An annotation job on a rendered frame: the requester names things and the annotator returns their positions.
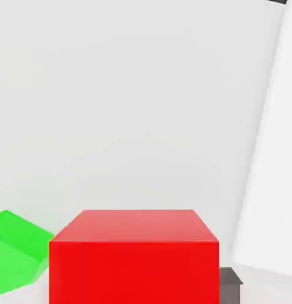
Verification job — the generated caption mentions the small red cube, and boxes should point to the small red cube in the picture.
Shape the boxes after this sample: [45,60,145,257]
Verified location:
[48,209,220,304]

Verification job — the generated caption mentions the small green cube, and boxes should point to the small green cube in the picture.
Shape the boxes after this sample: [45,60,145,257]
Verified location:
[0,209,56,298]

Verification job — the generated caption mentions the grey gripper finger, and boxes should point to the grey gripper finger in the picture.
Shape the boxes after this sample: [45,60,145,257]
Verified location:
[218,267,244,304]

